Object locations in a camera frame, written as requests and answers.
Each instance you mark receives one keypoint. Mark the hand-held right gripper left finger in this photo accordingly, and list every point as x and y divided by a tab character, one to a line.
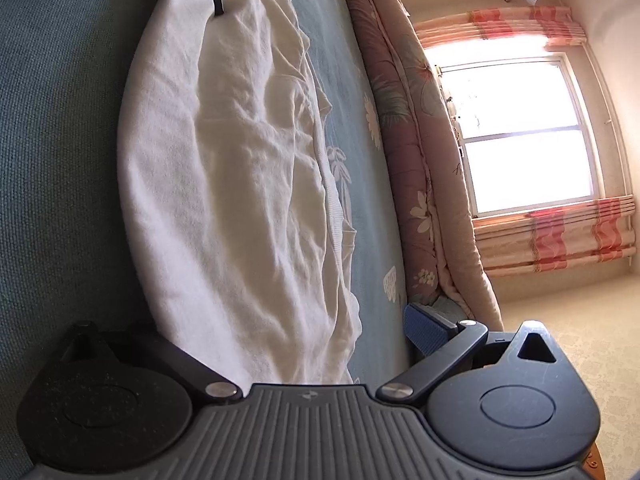
190	366

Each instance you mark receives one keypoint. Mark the window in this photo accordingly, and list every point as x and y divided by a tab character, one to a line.
525	135

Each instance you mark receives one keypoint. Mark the pink floral quilt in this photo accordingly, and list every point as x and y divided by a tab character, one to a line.
410	160

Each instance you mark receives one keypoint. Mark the white printed sweatshirt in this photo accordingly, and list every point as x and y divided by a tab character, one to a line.
240	185

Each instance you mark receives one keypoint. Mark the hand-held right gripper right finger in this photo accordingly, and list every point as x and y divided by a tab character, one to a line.
425	332

